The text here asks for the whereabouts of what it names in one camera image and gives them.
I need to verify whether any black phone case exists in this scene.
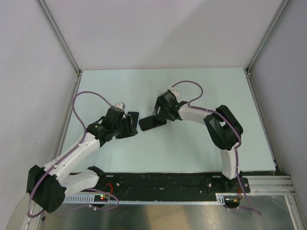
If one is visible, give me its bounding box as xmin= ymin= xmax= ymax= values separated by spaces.
xmin=139 ymin=115 xmax=167 ymax=131

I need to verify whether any teal smartphone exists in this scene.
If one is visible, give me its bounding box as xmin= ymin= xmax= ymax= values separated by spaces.
xmin=128 ymin=111 xmax=139 ymax=129

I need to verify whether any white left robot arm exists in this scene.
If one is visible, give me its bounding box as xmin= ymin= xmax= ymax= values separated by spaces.
xmin=26 ymin=103 xmax=139 ymax=213

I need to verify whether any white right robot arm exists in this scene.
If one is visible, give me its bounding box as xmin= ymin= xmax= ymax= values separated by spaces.
xmin=153 ymin=90 xmax=243 ymax=192

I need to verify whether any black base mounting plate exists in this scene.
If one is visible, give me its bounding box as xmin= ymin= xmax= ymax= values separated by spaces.
xmin=95 ymin=172 xmax=250 ymax=201

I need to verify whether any left controller board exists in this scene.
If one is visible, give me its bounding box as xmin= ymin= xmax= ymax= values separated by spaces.
xmin=94 ymin=195 xmax=109 ymax=202

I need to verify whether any controller board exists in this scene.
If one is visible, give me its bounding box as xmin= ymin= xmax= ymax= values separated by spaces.
xmin=224 ymin=197 xmax=241 ymax=209
xmin=94 ymin=195 xmax=109 ymax=202

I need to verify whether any right controller board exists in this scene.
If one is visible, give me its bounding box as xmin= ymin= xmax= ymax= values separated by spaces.
xmin=224 ymin=197 xmax=241 ymax=209

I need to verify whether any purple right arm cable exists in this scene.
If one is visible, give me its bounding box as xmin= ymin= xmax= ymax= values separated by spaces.
xmin=170 ymin=80 xmax=262 ymax=216

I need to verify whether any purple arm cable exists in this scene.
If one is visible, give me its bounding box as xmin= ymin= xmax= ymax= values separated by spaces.
xmin=26 ymin=91 xmax=125 ymax=219
xmin=170 ymin=80 xmax=262 ymax=216

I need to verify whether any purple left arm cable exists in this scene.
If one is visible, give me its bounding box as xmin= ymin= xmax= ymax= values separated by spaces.
xmin=26 ymin=91 xmax=125 ymax=219

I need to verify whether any grey slotted cable duct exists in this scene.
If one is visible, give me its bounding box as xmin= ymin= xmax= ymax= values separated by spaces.
xmin=63 ymin=193 xmax=224 ymax=205

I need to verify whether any aluminium front frame rail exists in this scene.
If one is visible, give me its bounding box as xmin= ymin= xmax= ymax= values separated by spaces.
xmin=246 ymin=176 xmax=296 ymax=196

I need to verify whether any left aluminium frame post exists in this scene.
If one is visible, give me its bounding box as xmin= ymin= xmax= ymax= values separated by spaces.
xmin=36 ymin=0 xmax=82 ymax=76

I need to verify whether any aluminium frame post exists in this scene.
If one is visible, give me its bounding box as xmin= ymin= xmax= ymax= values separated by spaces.
xmin=36 ymin=0 xmax=82 ymax=76
xmin=245 ymin=0 xmax=293 ymax=75

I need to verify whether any right aluminium frame post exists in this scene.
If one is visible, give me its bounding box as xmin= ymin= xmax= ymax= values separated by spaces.
xmin=245 ymin=0 xmax=293 ymax=75

